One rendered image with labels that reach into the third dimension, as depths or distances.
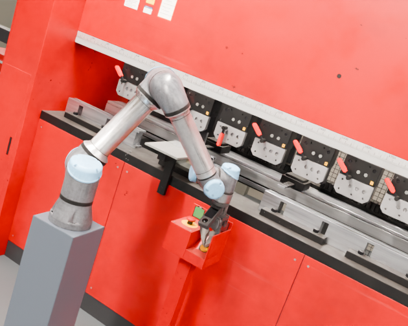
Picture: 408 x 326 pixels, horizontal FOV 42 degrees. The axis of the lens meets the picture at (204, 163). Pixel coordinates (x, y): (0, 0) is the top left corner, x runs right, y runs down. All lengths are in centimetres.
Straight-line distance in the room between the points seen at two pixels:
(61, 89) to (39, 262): 130
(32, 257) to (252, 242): 91
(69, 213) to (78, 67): 135
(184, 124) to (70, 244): 55
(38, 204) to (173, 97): 141
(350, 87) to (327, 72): 12
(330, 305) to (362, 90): 87
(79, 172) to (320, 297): 109
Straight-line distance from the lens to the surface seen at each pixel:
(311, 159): 228
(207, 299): 247
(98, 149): 194
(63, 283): 192
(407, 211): 221
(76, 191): 183
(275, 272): 229
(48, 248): 190
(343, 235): 229
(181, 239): 217
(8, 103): 298
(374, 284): 219
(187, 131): 183
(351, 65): 225
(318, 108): 227
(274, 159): 233
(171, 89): 179
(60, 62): 293
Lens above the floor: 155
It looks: 14 degrees down
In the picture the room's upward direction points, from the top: 19 degrees clockwise
